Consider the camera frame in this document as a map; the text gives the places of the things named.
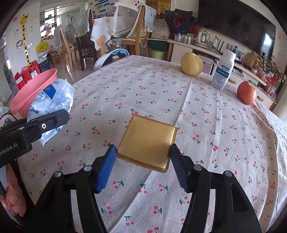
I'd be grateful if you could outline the light wooden chair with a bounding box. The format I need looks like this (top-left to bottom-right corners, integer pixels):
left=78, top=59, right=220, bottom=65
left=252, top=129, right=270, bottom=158
left=108, top=4, right=155, bottom=56
left=59, top=25, right=78, bottom=72

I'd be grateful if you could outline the yellow plastic bag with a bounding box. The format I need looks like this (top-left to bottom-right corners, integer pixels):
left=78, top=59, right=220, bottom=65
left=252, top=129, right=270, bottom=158
left=36, top=40, right=50, bottom=53

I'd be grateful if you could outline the white blue plastic bag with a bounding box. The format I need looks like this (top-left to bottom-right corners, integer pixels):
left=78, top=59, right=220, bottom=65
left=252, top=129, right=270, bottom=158
left=26, top=78, right=75, bottom=147

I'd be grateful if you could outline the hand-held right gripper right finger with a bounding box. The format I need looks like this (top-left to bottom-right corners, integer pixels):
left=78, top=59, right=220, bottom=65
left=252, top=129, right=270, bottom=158
left=169, top=144, right=263, bottom=233

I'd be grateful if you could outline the yellow pear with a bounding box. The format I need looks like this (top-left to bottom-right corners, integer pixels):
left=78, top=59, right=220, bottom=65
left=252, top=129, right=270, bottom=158
left=180, top=52, right=203, bottom=77

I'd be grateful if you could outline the pink plastic basin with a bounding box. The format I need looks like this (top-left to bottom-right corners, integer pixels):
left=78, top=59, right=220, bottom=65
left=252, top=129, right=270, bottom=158
left=10, top=68, right=58, bottom=118

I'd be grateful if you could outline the pack of small bottles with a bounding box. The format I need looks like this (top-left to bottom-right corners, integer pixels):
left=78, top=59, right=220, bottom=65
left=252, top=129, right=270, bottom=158
left=174, top=32, right=193, bottom=43

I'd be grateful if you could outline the orange print table cloth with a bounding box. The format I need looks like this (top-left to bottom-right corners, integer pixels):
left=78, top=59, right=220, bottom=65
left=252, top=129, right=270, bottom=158
left=90, top=17, right=115, bottom=55

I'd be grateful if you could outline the lilac storage case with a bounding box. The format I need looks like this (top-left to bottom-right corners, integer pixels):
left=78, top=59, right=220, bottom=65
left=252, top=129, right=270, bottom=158
left=201, top=55, right=214, bottom=74

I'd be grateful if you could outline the red gift box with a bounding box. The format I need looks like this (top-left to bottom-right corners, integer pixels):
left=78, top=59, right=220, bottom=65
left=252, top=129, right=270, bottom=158
left=29, top=61, right=42, bottom=79
left=15, top=67, right=29, bottom=89

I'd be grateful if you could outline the dark blue flower bouquet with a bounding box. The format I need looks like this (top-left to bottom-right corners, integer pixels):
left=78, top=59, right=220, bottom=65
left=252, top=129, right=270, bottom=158
left=161, top=8, right=198, bottom=38

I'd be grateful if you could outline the pale blue lace cloth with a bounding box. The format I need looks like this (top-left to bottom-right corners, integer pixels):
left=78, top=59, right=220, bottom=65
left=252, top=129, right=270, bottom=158
left=143, top=4, right=156, bottom=33

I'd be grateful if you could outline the glass electric kettle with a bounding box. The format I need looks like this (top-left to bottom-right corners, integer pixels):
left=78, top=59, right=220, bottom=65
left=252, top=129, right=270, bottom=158
left=194, top=30, right=211, bottom=46

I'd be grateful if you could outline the orange persimmon fruit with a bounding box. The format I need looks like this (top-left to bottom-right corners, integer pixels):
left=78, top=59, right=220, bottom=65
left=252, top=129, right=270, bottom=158
left=237, top=81, right=257, bottom=105

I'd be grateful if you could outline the colourful wall poster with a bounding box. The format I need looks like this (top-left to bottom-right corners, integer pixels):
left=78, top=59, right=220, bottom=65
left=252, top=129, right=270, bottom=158
left=88, top=0, right=117, bottom=17

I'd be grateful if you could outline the cartoon print cushion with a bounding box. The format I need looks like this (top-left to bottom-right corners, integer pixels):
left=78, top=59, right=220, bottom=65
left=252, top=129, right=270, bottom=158
left=0, top=113, right=15, bottom=126

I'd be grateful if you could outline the black television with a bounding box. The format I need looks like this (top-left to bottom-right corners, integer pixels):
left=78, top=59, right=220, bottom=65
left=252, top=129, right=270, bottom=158
left=197, top=0, right=276, bottom=60

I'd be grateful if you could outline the dark wooden chair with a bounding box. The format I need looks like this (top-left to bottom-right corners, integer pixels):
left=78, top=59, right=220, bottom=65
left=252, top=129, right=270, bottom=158
left=75, top=9, right=97, bottom=65

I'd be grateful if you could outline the giraffe height chart sticker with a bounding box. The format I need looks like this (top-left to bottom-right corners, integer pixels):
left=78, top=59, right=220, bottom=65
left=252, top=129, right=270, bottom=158
left=13, top=13, right=33, bottom=68

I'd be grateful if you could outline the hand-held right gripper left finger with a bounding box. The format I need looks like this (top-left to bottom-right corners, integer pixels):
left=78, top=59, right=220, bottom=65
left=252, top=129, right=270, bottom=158
left=34, top=144, right=117, bottom=233

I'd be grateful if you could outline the person's left hand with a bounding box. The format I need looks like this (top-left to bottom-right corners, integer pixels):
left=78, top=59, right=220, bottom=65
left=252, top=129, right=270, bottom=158
left=0, top=165, right=26, bottom=217

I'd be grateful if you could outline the dried flower bunch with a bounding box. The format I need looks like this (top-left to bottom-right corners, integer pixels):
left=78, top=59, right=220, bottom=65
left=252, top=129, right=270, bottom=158
left=262, top=56, right=287, bottom=83

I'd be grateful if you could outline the white television cabinet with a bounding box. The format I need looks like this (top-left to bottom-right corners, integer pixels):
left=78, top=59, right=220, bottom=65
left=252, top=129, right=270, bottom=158
left=167, top=38, right=278, bottom=110

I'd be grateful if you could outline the gold foil packet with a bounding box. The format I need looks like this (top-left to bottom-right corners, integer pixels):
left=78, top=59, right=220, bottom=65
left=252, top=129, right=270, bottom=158
left=117, top=115, right=178, bottom=173

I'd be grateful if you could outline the white plastic bottle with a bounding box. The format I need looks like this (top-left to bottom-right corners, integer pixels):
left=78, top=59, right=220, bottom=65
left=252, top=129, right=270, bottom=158
left=211, top=49, right=236, bottom=92

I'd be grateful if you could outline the green storage bin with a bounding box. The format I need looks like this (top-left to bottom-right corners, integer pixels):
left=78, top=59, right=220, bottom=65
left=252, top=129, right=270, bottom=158
left=148, top=39, right=168, bottom=50

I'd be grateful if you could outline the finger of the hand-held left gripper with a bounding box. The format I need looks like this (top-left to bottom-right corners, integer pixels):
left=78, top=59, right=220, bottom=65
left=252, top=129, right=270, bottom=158
left=0, top=109, right=70, bottom=140

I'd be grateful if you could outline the yellow green trash can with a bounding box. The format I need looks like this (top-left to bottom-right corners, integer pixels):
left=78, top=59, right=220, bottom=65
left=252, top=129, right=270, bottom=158
left=150, top=48, right=167, bottom=61

